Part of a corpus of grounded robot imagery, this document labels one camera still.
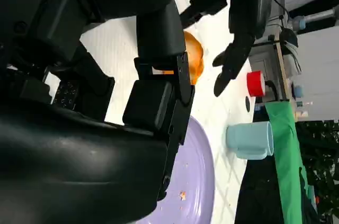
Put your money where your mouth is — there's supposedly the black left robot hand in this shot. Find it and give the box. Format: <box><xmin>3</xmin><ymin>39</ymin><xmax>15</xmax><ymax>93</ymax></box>
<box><xmin>179</xmin><ymin>0</ymin><xmax>274</xmax><ymax>97</ymax></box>

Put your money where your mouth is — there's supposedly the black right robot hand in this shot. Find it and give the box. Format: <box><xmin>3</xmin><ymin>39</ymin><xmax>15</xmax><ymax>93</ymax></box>
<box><xmin>0</xmin><ymin>0</ymin><xmax>196</xmax><ymax>224</ymax></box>

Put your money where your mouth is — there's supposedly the orange white toy bread roll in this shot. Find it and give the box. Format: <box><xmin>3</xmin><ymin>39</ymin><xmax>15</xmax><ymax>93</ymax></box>
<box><xmin>183</xmin><ymin>31</ymin><xmax>205</xmax><ymax>86</ymax></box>

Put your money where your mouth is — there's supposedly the grey background machine box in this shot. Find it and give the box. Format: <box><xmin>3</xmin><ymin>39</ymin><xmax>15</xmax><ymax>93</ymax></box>
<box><xmin>248</xmin><ymin>48</ymin><xmax>279</xmax><ymax>80</ymax></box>

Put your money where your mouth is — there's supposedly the red cylinder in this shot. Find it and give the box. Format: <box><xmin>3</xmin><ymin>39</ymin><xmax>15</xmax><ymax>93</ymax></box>
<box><xmin>246</xmin><ymin>70</ymin><xmax>266</xmax><ymax>97</ymax></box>

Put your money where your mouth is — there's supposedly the lilac plate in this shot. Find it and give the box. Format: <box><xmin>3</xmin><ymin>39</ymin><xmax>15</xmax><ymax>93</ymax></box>
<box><xmin>134</xmin><ymin>114</ymin><xmax>215</xmax><ymax>224</ymax></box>

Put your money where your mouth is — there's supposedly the pale green mug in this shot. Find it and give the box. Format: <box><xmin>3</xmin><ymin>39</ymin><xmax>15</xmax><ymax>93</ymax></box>
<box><xmin>225</xmin><ymin>121</ymin><xmax>274</xmax><ymax>161</ymax></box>

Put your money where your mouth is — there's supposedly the green cloth on background table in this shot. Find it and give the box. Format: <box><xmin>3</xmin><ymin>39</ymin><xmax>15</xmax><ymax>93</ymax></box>
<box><xmin>265</xmin><ymin>100</ymin><xmax>320</xmax><ymax>224</ymax></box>

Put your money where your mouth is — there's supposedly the dark green plant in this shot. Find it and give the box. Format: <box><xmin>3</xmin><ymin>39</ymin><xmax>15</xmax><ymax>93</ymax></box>
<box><xmin>294</xmin><ymin>120</ymin><xmax>339</xmax><ymax>224</ymax></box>

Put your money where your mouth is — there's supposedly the wooden post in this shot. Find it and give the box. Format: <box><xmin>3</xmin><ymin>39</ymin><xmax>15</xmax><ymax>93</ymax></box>
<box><xmin>274</xmin><ymin>39</ymin><xmax>290</xmax><ymax>102</ymax></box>

